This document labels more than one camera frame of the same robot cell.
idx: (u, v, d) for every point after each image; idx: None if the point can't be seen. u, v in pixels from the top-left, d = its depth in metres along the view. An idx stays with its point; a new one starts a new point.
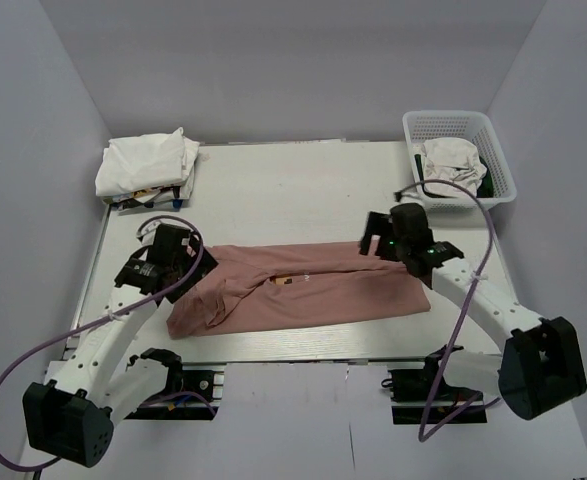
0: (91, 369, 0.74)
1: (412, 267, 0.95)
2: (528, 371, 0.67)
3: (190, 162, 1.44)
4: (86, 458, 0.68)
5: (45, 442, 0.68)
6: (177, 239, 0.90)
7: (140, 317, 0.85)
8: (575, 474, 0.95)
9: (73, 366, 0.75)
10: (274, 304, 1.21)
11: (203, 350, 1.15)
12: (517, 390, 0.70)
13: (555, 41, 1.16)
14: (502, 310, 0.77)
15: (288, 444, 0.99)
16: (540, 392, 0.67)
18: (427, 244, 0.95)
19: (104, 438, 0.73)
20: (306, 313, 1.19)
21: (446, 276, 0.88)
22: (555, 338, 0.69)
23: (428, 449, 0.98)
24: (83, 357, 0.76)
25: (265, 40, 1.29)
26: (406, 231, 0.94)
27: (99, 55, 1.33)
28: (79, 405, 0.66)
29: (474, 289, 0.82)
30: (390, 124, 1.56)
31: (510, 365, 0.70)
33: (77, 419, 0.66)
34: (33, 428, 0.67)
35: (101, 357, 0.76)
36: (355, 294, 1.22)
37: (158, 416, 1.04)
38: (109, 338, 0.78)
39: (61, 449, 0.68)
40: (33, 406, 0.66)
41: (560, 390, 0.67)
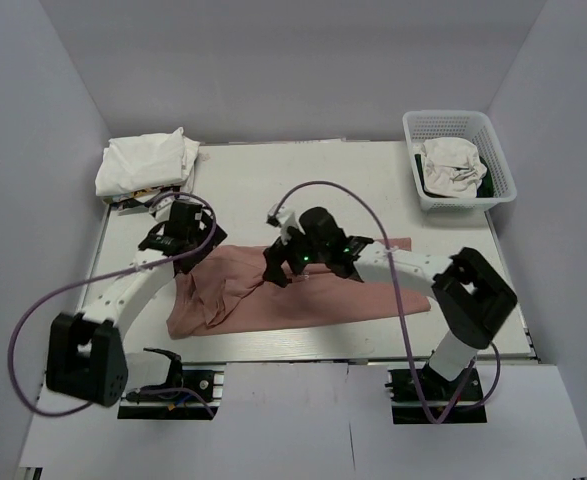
0: (117, 305, 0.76)
1: (340, 272, 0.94)
2: (462, 301, 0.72)
3: (190, 162, 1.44)
4: (103, 397, 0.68)
5: (65, 374, 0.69)
6: (191, 211, 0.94)
7: (162, 276, 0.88)
8: (575, 474, 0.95)
9: (100, 303, 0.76)
10: (274, 304, 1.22)
11: (203, 350, 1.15)
12: (464, 324, 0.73)
13: (556, 40, 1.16)
14: (421, 265, 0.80)
15: (288, 443, 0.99)
16: (480, 314, 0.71)
18: (342, 244, 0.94)
19: (120, 383, 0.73)
20: (306, 313, 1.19)
21: (366, 263, 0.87)
22: (468, 264, 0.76)
23: (427, 449, 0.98)
24: (110, 296, 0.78)
25: (265, 40, 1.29)
26: (320, 240, 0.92)
27: (99, 55, 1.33)
28: (104, 331, 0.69)
29: (392, 261, 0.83)
30: (391, 124, 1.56)
31: (447, 309, 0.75)
33: (101, 346, 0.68)
34: (55, 359, 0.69)
35: (127, 297, 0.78)
36: (353, 294, 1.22)
37: (158, 416, 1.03)
38: (135, 284, 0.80)
39: (80, 382, 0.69)
40: (62, 330, 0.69)
41: (498, 307, 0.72)
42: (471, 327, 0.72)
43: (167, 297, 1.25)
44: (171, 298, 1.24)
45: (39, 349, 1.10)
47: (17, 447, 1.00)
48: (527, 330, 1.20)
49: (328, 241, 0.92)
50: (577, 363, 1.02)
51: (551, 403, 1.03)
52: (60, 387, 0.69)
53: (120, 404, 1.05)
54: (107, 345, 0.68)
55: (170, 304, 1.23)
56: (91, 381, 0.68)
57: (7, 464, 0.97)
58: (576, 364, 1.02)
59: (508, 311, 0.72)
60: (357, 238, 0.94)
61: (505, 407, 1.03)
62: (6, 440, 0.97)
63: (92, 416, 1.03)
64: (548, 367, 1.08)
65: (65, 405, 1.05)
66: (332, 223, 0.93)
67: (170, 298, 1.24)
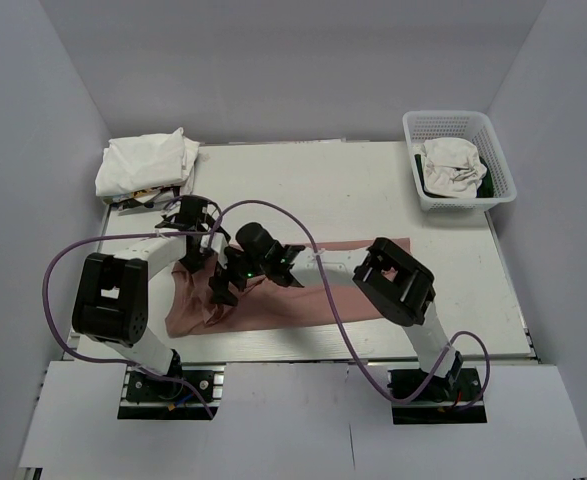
0: (143, 252, 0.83)
1: (280, 281, 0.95)
2: (383, 289, 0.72)
3: (190, 162, 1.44)
4: (129, 327, 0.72)
5: (93, 305, 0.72)
6: (199, 205, 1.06)
7: (178, 245, 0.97)
8: (575, 474, 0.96)
9: (127, 251, 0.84)
10: (272, 303, 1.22)
11: (202, 350, 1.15)
12: (391, 308, 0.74)
13: (556, 40, 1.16)
14: (343, 263, 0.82)
15: (288, 443, 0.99)
16: (403, 297, 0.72)
18: (279, 254, 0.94)
19: (141, 325, 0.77)
20: (305, 313, 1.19)
21: (300, 267, 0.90)
22: (384, 253, 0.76)
23: (427, 448, 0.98)
24: (136, 247, 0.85)
25: (265, 40, 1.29)
26: (256, 254, 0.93)
27: (99, 55, 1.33)
28: (136, 263, 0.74)
29: (321, 264, 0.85)
30: (391, 124, 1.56)
31: (373, 298, 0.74)
33: (133, 276, 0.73)
34: (85, 290, 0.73)
35: (151, 248, 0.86)
36: (353, 295, 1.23)
37: (158, 416, 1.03)
38: (156, 243, 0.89)
39: (106, 312, 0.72)
40: (95, 262, 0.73)
41: (417, 288, 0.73)
42: (398, 311, 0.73)
43: (166, 296, 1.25)
44: (170, 297, 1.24)
45: (40, 349, 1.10)
47: (17, 448, 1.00)
48: (527, 330, 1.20)
49: (266, 254, 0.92)
50: (577, 363, 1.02)
51: (552, 403, 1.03)
52: (84, 320, 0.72)
53: (120, 404, 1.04)
54: (138, 276, 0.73)
55: (168, 303, 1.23)
56: (119, 311, 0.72)
57: (8, 464, 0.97)
58: (576, 364, 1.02)
59: (426, 288, 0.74)
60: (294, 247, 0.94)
61: (506, 407, 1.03)
62: (6, 441, 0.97)
63: (92, 417, 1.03)
64: (549, 367, 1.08)
65: (66, 406, 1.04)
66: (268, 236, 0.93)
67: (169, 298, 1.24)
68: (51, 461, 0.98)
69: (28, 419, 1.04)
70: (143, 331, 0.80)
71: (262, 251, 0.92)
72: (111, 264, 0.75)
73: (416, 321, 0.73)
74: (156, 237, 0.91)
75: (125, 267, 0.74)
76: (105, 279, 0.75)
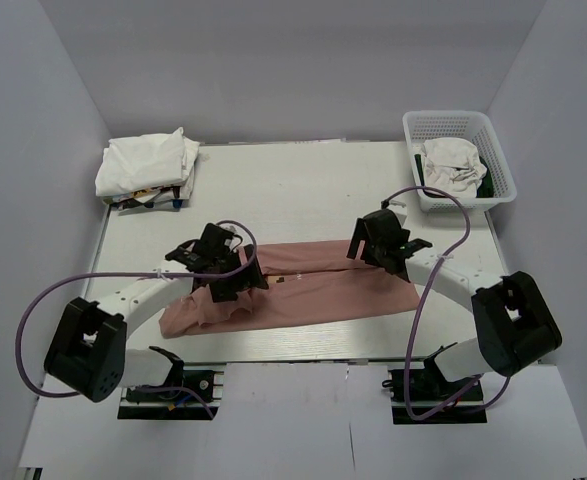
0: (130, 304, 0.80)
1: (390, 266, 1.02)
2: (499, 325, 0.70)
3: (190, 162, 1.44)
4: (93, 389, 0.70)
5: (61, 359, 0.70)
6: (222, 236, 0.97)
7: (178, 287, 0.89)
8: (575, 475, 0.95)
9: (115, 298, 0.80)
10: (268, 304, 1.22)
11: (203, 351, 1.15)
12: (495, 347, 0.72)
13: (556, 39, 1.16)
14: (467, 277, 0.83)
15: (288, 444, 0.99)
16: (516, 343, 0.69)
18: (399, 241, 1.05)
19: (111, 382, 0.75)
20: (302, 313, 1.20)
21: (418, 263, 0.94)
22: (519, 292, 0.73)
23: (427, 449, 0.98)
24: (128, 293, 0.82)
25: (266, 40, 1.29)
26: (381, 233, 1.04)
27: (99, 55, 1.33)
28: (113, 324, 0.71)
29: (440, 266, 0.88)
30: (390, 124, 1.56)
31: (482, 325, 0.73)
33: (106, 339, 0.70)
34: (59, 338, 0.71)
35: (142, 298, 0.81)
36: (352, 293, 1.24)
37: (157, 415, 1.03)
38: (152, 288, 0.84)
39: (71, 370, 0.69)
40: (72, 314, 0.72)
41: (534, 343, 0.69)
42: (501, 352, 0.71)
43: None
44: None
45: (40, 349, 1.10)
47: (17, 448, 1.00)
48: None
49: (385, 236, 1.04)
50: (577, 363, 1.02)
51: (552, 403, 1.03)
52: (52, 368, 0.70)
53: (120, 404, 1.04)
54: (112, 339, 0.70)
55: None
56: (87, 368, 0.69)
57: (8, 464, 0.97)
58: (576, 364, 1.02)
59: (547, 348, 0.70)
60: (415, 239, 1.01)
61: (505, 407, 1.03)
62: (6, 441, 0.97)
63: (92, 417, 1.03)
64: (550, 369, 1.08)
65: (66, 406, 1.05)
66: (392, 223, 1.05)
67: None
68: (51, 461, 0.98)
69: (27, 419, 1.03)
70: (119, 380, 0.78)
71: (382, 235, 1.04)
72: (94, 312, 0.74)
73: (512, 372, 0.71)
74: (156, 277, 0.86)
75: (104, 324, 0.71)
76: (84, 328, 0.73)
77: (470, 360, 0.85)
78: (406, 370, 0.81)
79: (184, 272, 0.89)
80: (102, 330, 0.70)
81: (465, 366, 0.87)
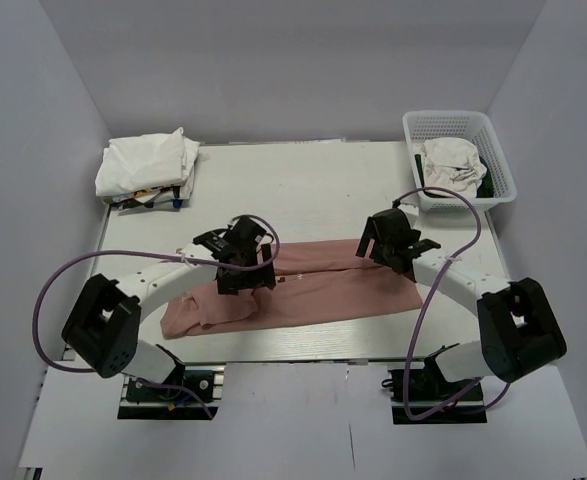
0: (149, 286, 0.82)
1: (397, 265, 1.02)
2: (502, 328, 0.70)
3: (190, 162, 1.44)
4: (103, 365, 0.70)
5: (76, 331, 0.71)
6: (254, 230, 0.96)
7: (198, 275, 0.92)
8: (576, 475, 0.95)
9: (135, 279, 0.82)
10: (268, 303, 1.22)
11: (203, 351, 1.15)
12: (497, 352, 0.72)
13: (556, 40, 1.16)
14: (474, 281, 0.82)
15: (288, 444, 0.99)
16: (519, 349, 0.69)
18: (407, 240, 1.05)
19: (121, 361, 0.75)
20: (303, 313, 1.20)
21: (425, 263, 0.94)
22: (525, 298, 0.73)
23: (427, 449, 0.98)
24: (149, 276, 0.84)
25: (266, 41, 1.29)
26: (389, 232, 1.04)
27: (99, 55, 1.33)
28: (129, 305, 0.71)
29: (447, 268, 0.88)
30: (390, 124, 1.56)
31: (486, 329, 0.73)
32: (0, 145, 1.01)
33: (120, 317, 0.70)
34: (77, 310, 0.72)
35: (161, 282, 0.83)
36: (353, 293, 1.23)
37: (157, 415, 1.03)
38: (172, 273, 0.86)
39: (83, 344, 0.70)
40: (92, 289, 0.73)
41: (539, 349, 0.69)
42: (503, 357, 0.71)
43: None
44: None
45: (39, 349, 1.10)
47: (17, 448, 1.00)
48: None
49: (395, 234, 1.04)
50: (576, 363, 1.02)
51: (552, 403, 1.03)
52: (67, 340, 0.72)
53: (120, 404, 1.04)
54: (125, 319, 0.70)
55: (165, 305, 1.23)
56: (98, 344, 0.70)
57: (8, 464, 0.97)
58: (576, 364, 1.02)
59: (552, 355, 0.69)
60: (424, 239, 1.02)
61: (505, 407, 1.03)
62: (6, 441, 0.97)
63: (92, 417, 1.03)
64: (550, 369, 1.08)
65: (66, 406, 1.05)
66: (401, 222, 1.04)
67: None
68: (50, 461, 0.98)
69: (27, 419, 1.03)
70: (129, 362, 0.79)
71: (392, 234, 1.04)
72: (113, 290, 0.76)
73: (514, 379, 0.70)
74: (179, 262, 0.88)
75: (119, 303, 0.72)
76: (101, 303, 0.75)
77: (470, 362, 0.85)
78: (406, 372, 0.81)
79: (209, 259, 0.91)
80: (118, 309, 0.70)
81: (466, 367, 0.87)
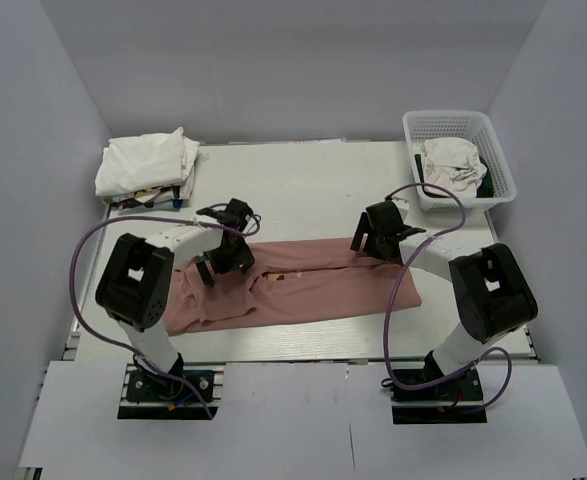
0: (173, 242, 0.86)
1: (387, 252, 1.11)
2: (473, 289, 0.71)
3: (190, 162, 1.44)
4: (144, 313, 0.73)
5: (113, 287, 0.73)
6: (244, 209, 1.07)
7: (209, 238, 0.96)
8: (575, 474, 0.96)
9: (158, 237, 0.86)
10: (269, 300, 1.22)
11: (203, 351, 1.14)
12: (471, 313, 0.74)
13: (556, 39, 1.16)
14: (450, 250, 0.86)
15: (288, 443, 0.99)
16: (490, 309, 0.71)
18: (398, 228, 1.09)
19: (157, 311, 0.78)
20: (303, 310, 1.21)
21: (409, 242, 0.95)
22: (497, 263, 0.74)
23: (427, 448, 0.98)
24: (170, 234, 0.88)
25: (266, 41, 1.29)
26: (381, 222, 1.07)
27: (99, 55, 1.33)
28: (163, 253, 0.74)
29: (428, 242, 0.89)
30: (390, 124, 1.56)
31: (459, 289, 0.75)
32: None
33: (157, 265, 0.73)
34: (111, 268, 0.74)
35: (183, 239, 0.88)
36: (351, 292, 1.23)
37: (157, 415, 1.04)
38: (191, 232, 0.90)
39: (122, 297, 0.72)
40: (122, 246, 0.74)
41: (509, 310, 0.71)
42: (476, 318, 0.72)
43: None
44: None
45: (39, 349, 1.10)
47: (17, 448, 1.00)
48: (527, 330, 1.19)
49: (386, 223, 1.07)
50: (576, 363, 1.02)
51: (552, 403, 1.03)
52: (104, 296, 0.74)
53: (120, 404, 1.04)
54: (163, 265, 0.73)
55: None
56: (138, 294, 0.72)
57: (8, 464, 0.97)
58: (576, 364, 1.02)
59: (521, 314, 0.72)
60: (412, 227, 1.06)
61: (506, 407, 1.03)
62: (6, 441, 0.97)
63: (92, 417, 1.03)
64: (550, 369, 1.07)
65: (66, 406, 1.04)
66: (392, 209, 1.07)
67: None
68: (51, 461, 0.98)
69: (27, 419, 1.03)
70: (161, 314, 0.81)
71: (383, 223, 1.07)
72: (141, 247, 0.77)
73: (487, 338, 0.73)
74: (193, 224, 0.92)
75: (152, 254, 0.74)
76: (132, 260, 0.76)
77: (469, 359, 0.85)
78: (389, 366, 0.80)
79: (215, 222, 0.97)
80: (152, 260, 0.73)
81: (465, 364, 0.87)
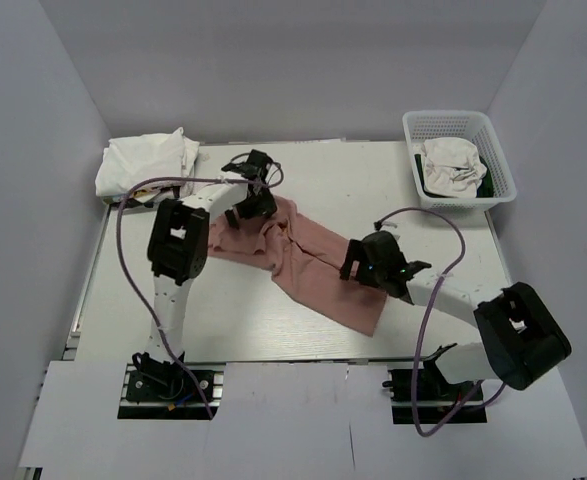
0: (205, 202, 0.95)
1: (392, 290, 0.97)
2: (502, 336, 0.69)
3: (190, 162, 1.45)
4: (190, 266, 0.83)
5: (161, 247, 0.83)
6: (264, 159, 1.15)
7: (236, 193, 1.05)
8: (575, 474, 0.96)
9: (193, 198, 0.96)
10: (272, 253, 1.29)
11: (203, 349, 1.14)
12: (504, 362, 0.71)
13: (556, 39, 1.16)
14: (468, 293, 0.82)
15: (288, 443, 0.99)
16: (523, 354, 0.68)
18: (398, 263, 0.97)
19: (201, 261, 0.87)
20: (288, 277, 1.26)
21: (418, 282, 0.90)
22: (521, 303, 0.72)
23: (427, 449, 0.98)
24: (201, 196, 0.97)
25: (265, 40, 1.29)
26: (381, 257, 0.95)
27: (99, 55, 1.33)
28: (200, 214, 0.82)
29: (441, 284, 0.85)
30: (390, 124, 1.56)
31: (488, 338, 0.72)
32: (0, 144, 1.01)
33: (197, 226, 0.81)
34: (156, 232, 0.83)
35: (214, 198, 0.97)
36: (317, 289, 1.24)
37: (158, 416, 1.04)
38: (219, 191, 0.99)
39: (170, 255, 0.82)
40: (163, 210, 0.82)
41: (545, 354, 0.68)
42: (511, 365, 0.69)
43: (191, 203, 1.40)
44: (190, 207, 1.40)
45: (39, 348, 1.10)
47: (17, 447, 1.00)
48: None
49: (388, 259, 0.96)
50: (576, 363, 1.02)
51: (553, 403, 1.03)
52: (153, 255, 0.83)
53: (120, 404, 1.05)
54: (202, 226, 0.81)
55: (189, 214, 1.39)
56: (183, 251, 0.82)
57: (8, 464, 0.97)
58: (576, 364, 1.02)
59: (559, 356, 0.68)
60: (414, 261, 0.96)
61: (506, 407, 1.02)
62: (6, 441, 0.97)
63: (92, 417, 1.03)
64: (550, 369, 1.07)
65: (66, 405, 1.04)
66: (393, 243, 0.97)
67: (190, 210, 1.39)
68: (51, 461, 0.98)
69: (27, 419, 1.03)
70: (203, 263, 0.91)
71: (385, 258, 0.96)
72: (180, 209, 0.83)
73: (526, 387, 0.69)
74: (220, 183, 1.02)
75: (191, 215, 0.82)
76: (174, 221, 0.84)
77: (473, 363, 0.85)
78: (413, 372, 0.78)
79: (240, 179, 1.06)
80: (192, 222, 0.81)
81: (470, 369, 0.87)
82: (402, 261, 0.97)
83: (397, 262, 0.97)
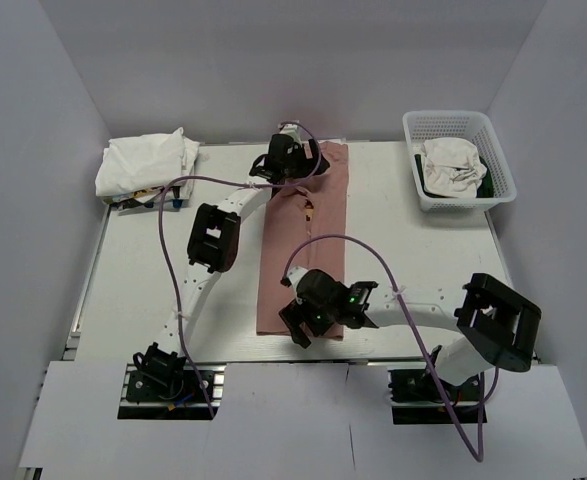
0: (237, 206, 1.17)
1: (352, 323, 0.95)
2: (495, 334, 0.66)
3: (191, 163, 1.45)
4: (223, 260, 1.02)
5: (201, 243, 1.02)
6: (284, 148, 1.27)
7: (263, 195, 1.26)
8: (575, 474, 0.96)
9: (226, 202, 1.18)
10: (285, 223, 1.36)
11: (202, 346, 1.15)
12: (498, 354, 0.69)
13: (556, 39, 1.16)
14: (437, 303, 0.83)
15: (287, 442, 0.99)
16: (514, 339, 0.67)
18: (343, 294, 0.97)
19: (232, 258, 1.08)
20: (272, 251, 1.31)
21: (377, 308, 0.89)
22: (487, 291, 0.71)
23: (427, 448, 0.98)
24: (234, 200, 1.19)
25: (266, 41, 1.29)
26: (321, 296, 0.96)
27: (99, 56, 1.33)
28: (233, 218, 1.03)
29: (404, 302, 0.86)
30: (390, 124, 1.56)
31: (479, 342, 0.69)
32: None
33: (230, 228, 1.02)
34: (195, 231, 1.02)
35: (244, 202, 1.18)
36: (276, 283, 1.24)
37: (158, 416, 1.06)
38: (247, 196, 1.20)
39: (209, 251, 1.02)
40: (203, 212, 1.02)
41: (526, 328, 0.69)
42: (508, 356, 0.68)
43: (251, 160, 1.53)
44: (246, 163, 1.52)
45: (39, 348, 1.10)
47: (17, 448, 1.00)
48: None
49: (331, 295, 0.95)
50: (576, 363, 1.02)
51: (554, 403, 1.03)
52: (191, 250, 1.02)
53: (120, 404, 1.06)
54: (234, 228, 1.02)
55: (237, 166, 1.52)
56: (219, 249, 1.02)
57: (9, 463, 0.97)
58: (576, 365, 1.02)
59: (535, 323, 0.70)
60: (358, 286, 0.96)
61: (506, 407, 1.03)
62: (6, 441, 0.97)
63: (92, 417, 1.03)
64: (551, 368, 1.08)
65: (66, 405, 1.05)
66: (329, 280, 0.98)
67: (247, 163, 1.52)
68: (51, 460, 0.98)
69: (27, 420, 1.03)
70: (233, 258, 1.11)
71: (328, 296, 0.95)
72: (215, 212, 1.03)
73: (527, 368, 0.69)
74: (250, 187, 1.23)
75: (226, 219, 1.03)
76: (209, 223, 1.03)
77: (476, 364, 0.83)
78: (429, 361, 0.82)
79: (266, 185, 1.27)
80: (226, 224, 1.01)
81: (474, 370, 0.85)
82: (345, 292, 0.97)
83: (340, 295, 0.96)
